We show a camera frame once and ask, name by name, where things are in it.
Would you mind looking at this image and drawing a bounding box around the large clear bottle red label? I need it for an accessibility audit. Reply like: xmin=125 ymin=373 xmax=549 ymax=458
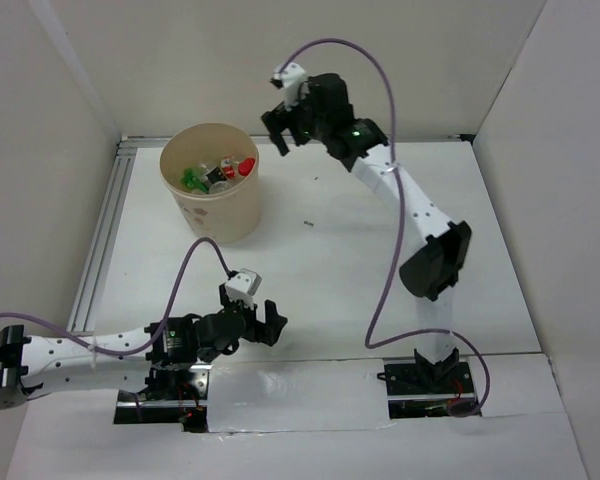
xmin=237 ymin=157 xmax=257 ymax=179

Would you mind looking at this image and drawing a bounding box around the clear bottle black label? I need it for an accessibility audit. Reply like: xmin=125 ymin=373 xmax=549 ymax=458
xmin=203 ymin=167 xmax=231 ymax=195

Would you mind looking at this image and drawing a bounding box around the green plastic bottle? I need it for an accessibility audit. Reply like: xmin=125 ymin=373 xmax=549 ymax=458
xmin=180 ymin=168 xmax=208 ymax=194

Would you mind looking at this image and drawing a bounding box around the small clear bottle red label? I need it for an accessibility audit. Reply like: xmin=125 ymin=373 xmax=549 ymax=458
xmin=220 ymin=156 xmax=238 ymax=179

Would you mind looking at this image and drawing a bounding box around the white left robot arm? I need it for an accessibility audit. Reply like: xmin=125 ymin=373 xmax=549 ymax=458
xmin=0 ymin=300 xmax=288 ymax=410

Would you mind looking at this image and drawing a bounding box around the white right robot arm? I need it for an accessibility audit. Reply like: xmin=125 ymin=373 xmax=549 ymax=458
xmin=261 ymin=64 xmax=472 ymax=392

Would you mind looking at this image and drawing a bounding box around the beige plastic bin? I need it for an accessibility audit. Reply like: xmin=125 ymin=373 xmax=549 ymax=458
xmin=159 ymin=123 xmax=261 ymax=244

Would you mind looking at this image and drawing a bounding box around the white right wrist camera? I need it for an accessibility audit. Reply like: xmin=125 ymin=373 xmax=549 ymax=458
xmin=270 ymin=62 xmax=308 ymax=113

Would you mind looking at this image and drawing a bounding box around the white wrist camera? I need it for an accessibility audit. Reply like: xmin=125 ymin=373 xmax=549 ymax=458
xmin=224 ymin=268 xmax=262 ymax=309
xmin=270 ymin=62 xmax=308 ymax=113

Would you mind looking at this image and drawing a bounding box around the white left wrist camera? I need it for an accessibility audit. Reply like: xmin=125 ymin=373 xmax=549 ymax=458
xmin=224 ymin=268 xmax=262 ymax=309

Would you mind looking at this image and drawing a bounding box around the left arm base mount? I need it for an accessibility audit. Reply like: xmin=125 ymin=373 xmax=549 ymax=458
xmin=113 ymin=364 xmax=211 ymax=433

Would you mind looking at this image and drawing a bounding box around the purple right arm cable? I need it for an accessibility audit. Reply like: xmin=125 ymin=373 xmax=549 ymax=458
xmin=282 ymin=37 xmax=492 ymax=417

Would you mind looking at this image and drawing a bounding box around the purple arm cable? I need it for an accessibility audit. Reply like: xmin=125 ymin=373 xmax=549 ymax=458
xmin=282 ymin=37 xmax=492 ymax=417
xmin=0 ymin=237 xmax=236 ymax=359

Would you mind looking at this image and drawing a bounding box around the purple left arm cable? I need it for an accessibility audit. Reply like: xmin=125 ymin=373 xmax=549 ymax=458
xmin=0 ymin=237 xmax=236 ymax=359

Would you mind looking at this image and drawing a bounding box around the aluminium frame rail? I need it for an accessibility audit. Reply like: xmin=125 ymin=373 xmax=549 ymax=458
xmin=64 ymin=133 xmax=476 ymax=337

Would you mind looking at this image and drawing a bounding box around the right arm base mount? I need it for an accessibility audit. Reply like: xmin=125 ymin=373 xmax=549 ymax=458
xmin=376 ymin=360 xmax=481 ymax=420

